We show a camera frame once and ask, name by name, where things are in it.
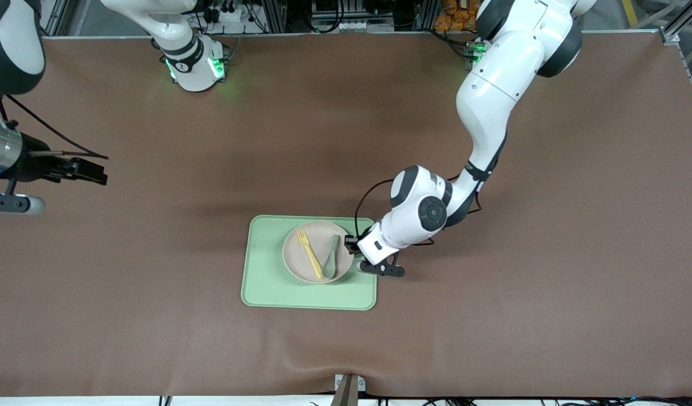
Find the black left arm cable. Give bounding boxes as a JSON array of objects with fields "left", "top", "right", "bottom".
[{"left": 354, "top": 175, "right": 484, "bottom": 247}]

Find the light green rectangular tray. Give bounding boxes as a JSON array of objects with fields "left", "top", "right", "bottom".
[{"left": 241, "top": 215, "right": 378, "bottom": 311}]

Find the pile of orange objects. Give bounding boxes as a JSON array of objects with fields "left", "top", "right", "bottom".
[{"left": 434, "top": 0, "right": 482, "bottom": 32}]

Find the yellow plastic fork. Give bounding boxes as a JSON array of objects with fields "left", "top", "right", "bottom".
[{"left": 296, "top": 228, "right": 326, "bottom": 280}]

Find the brown table mat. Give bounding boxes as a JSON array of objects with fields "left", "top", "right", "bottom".
[{"left": 0, "top": 31, "right": 692, "bottom": 398}]

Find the aluminium frame rail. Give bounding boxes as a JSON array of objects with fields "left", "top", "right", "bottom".
[{"left": 659, "top": 0, "right": 692, "bottom": 116}]

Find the white power strip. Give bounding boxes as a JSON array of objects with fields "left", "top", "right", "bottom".
[{"left": 208, "top": 5, "right": 253, "bottom": 24}]

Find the green plastic spoon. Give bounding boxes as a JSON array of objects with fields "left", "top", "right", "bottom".
[{"left": 321, "top": 233, "right": 342, "bottom": 280}]

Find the aluminium frame post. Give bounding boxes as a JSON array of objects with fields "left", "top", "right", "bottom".
[{"left": 264, "top": 0, "right": 287, "bottom": 33}]

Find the beige round plate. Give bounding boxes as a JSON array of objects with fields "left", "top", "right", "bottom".
[{"left": 282, "top": 221, "right": 356, "bottom": 284}]

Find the metal table edge clamp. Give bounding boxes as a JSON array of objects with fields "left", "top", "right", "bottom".
[{"left": 333, "top": 373, "right": 367, "bottom": 406}]

